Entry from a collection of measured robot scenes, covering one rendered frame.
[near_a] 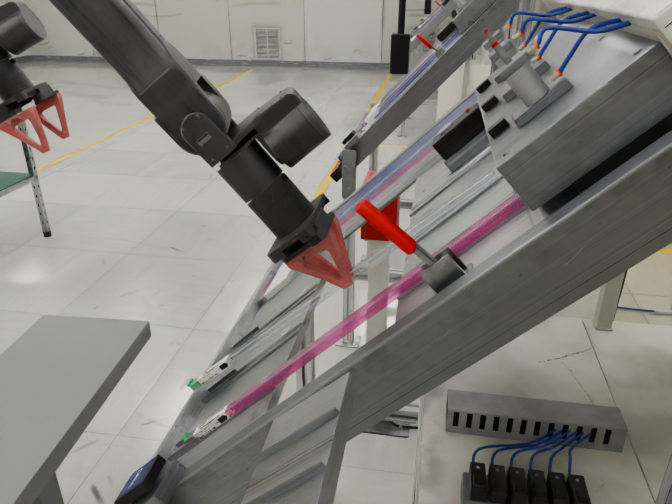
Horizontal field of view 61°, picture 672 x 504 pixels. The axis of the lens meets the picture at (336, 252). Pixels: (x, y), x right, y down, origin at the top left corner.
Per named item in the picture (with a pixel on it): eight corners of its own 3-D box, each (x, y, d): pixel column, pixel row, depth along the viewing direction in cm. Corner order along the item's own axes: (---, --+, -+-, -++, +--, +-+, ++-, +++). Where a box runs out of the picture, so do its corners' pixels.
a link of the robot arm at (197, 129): (185, 109, 66) (173, 129, 59) (259, 42, 64) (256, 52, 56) (256, 183, 71) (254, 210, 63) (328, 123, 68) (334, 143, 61)
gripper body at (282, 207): (333, 202, 71) (294, 157, 69) (319, 238, 62) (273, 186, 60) (295, 231, 74) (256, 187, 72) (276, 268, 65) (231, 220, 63)
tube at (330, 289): (193, 391, 81) (188, 386, 81) (197, 385, 82) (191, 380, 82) (498, 180, 61) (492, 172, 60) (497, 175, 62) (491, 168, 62)
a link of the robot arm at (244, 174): (216, 159, 68) (205, 169, 62) (259, 121, 66) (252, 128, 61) (255, 202, 70) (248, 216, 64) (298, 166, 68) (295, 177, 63)
